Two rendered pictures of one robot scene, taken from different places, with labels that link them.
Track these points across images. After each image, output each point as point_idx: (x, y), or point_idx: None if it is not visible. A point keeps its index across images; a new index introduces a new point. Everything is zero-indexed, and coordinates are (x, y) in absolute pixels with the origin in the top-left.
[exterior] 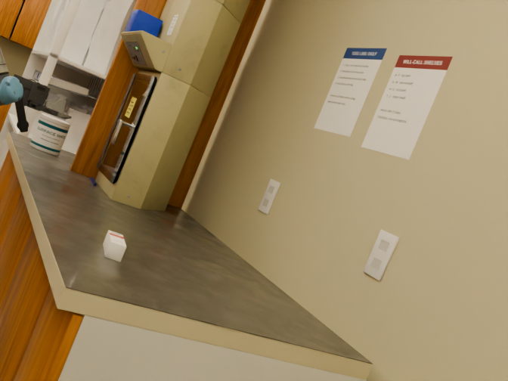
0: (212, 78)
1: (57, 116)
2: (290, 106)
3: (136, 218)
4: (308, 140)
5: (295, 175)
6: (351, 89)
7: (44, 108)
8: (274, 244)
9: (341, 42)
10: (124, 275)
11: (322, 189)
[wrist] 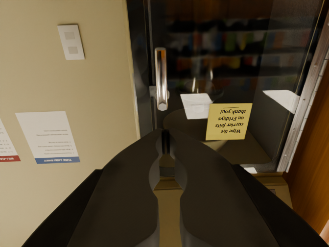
0: None
1: (103, 167)
2: (116, 120)
3: None
4: (62, 100)
5: (51, 71)
6: (47, 139)
7: None
8: (16, 2)
9: (91, 164)
10: None
11: (4, 71)
